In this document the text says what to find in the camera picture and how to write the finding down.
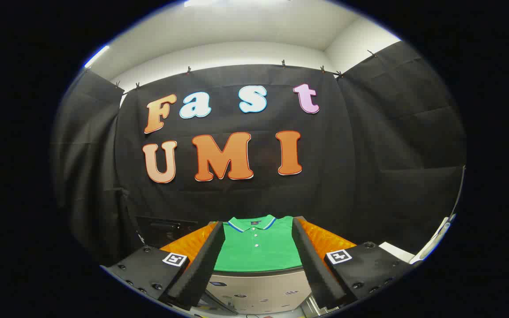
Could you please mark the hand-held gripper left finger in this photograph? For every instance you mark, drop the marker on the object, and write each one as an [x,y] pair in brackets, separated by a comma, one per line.
[206,265]

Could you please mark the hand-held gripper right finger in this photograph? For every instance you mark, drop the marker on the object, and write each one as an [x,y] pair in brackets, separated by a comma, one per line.
[314,265]

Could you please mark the green polo shirt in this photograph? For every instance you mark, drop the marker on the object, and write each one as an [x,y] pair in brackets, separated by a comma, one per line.
[259,251]

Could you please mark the black backdrop cloth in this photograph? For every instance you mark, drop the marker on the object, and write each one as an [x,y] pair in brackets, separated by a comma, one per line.
[245,194]

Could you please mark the white flat board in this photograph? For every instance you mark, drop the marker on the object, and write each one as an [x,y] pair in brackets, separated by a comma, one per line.
[396,251]

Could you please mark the row of small black clips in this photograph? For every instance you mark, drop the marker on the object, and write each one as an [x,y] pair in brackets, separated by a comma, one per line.
[188,70]

